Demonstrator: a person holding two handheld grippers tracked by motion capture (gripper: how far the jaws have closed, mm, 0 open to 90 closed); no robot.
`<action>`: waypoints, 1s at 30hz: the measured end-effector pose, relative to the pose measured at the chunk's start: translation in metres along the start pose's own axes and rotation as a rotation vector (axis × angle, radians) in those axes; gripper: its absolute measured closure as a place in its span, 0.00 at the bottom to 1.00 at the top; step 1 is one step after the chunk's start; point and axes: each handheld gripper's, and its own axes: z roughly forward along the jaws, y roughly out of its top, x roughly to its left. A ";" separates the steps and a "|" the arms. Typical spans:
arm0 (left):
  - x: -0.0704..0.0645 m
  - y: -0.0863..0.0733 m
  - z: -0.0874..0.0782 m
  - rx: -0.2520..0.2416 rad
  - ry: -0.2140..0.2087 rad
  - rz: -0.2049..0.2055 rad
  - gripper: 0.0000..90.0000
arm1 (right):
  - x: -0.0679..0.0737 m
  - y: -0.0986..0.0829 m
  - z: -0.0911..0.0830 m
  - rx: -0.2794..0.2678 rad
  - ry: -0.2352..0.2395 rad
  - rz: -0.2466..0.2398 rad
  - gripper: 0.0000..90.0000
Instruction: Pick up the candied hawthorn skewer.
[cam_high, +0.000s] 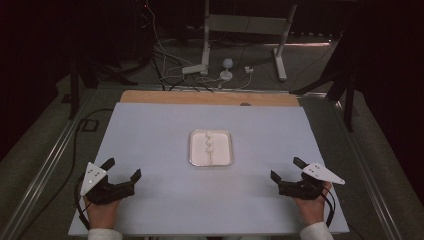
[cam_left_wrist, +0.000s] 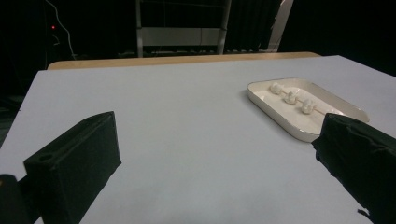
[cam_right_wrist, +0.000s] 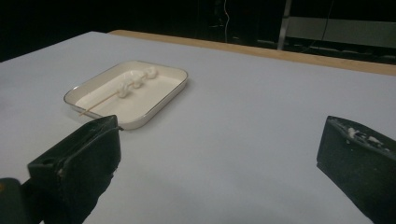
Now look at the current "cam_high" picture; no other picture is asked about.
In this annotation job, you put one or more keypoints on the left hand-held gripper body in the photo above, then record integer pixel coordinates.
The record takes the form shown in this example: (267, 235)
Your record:
(100, 191)

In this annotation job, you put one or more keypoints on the metal floor rail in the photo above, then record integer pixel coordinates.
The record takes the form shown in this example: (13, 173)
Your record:
(366, 173)
(50, 160)

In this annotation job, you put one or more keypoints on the black square floor frame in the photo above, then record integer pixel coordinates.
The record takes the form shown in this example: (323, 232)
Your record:
(81, 125)

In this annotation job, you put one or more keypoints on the person's right hand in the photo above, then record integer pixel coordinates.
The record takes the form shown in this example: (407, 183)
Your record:
(312, 210)

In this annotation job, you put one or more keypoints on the person's left hand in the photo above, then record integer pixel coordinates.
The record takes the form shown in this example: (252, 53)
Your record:
(101, 215)

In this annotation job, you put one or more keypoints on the white square tray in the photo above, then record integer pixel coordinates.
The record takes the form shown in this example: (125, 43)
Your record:
(200, 151)

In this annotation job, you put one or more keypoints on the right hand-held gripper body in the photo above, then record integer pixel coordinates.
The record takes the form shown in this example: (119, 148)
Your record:
(300, 189)

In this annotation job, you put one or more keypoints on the small white round webcam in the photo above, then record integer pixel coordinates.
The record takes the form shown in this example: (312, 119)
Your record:
(227, 63)

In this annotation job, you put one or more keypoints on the small white plug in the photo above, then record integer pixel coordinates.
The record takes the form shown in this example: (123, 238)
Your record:
(248, 69)

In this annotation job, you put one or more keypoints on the black stand with legs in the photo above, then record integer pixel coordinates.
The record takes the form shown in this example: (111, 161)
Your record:
(348, 106)

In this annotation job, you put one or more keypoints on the thin wooden skewer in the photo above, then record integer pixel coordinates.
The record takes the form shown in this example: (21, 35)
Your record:
(210, 159)

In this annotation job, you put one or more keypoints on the black tripod stand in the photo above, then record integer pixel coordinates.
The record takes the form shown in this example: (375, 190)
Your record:
(74, 90)

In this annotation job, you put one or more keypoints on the pale blue table mat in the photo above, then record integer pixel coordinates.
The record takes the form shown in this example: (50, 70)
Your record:
(150, 186)

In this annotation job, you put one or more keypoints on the white round ball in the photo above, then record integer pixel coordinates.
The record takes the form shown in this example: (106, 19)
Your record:
(210, 150)
(210, 142)
(209, 134)

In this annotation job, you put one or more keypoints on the white metal stand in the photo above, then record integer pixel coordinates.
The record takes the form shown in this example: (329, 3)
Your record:
(245, 25)

